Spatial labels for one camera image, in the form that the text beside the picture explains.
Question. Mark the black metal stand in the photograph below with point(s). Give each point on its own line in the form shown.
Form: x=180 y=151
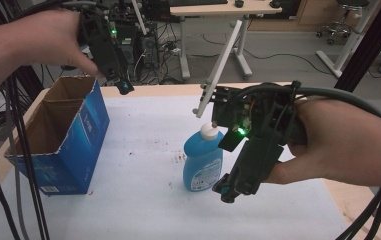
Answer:
x=371 y=43

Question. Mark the office chair base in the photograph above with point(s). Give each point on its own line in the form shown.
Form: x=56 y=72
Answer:
x=339 y=26

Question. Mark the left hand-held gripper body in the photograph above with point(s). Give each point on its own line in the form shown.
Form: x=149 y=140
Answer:
x=104 y=50

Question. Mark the person's left hand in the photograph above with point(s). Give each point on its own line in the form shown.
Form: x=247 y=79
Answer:
x=51 y=40

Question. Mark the black computer tower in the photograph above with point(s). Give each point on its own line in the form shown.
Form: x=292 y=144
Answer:
x=127 y=50
x=148 y=50

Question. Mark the black keyboard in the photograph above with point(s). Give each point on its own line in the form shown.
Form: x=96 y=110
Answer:
x=198 y=2

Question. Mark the blue bottle with white cap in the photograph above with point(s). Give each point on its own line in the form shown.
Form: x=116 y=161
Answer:
x=201 y=160

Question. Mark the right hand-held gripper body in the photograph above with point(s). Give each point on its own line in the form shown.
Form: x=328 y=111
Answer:
x=264 y=113

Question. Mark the person's right hand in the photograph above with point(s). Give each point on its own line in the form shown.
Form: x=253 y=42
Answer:
x=324 y=143

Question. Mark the white desk frame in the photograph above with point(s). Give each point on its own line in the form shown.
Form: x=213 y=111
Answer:
x=348 y=46

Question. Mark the blue cardboard box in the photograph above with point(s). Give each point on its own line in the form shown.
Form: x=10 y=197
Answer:
x=78 y=150

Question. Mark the black computer mouse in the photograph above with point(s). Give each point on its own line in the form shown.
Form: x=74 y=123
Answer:
x=239 y=3
x=274 y=4

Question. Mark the white table mat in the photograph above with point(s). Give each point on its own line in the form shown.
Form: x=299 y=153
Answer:
x=138 y=206

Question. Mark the white power strip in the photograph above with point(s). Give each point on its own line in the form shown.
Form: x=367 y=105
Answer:
x=175 y=51

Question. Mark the wooden desk with white legs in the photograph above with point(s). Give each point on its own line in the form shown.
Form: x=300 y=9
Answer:
x=211 y=10

